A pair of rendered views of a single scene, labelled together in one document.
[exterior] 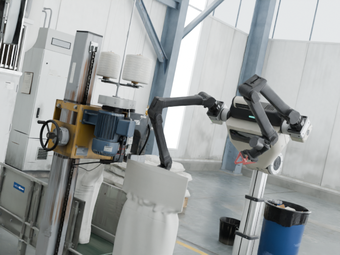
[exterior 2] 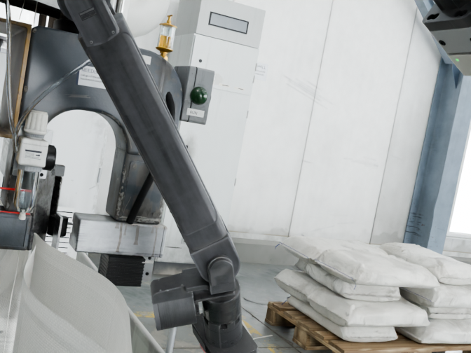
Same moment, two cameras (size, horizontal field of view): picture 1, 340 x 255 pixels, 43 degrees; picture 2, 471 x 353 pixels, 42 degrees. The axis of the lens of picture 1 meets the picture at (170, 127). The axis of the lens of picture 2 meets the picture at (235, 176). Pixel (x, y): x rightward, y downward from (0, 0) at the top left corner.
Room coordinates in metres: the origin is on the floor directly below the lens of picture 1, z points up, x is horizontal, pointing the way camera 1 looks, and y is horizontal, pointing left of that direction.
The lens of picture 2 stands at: (2.08, -0.37, 1.25)
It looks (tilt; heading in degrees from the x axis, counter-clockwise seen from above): 5 degrees down; 24
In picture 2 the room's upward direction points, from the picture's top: 10 degrees clockwise
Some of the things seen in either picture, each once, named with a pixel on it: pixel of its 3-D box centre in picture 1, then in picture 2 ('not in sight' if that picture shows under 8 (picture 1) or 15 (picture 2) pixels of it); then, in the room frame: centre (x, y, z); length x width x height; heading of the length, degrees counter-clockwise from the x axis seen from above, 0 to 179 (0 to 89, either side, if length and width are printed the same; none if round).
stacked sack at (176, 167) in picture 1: (161, 163); (426, 262); (6.37, 0.03, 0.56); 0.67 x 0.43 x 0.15; 51
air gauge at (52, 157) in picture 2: not in sight; (48, 157); (2.76, 0.23, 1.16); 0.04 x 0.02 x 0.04; 51
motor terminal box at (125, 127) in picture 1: (125, 130); not in sight; (2.46, 0.24, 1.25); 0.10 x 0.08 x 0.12; 166
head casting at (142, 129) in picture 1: (121, 128); (83, 118); (2.94, 0.32, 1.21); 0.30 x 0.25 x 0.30; 51
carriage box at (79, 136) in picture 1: (84, 130); not in sight; (2.66, 0.51, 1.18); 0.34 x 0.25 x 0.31; 141
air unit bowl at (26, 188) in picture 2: (126, 149); (26, 190); (2.74, 0.24, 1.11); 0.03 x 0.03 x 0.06
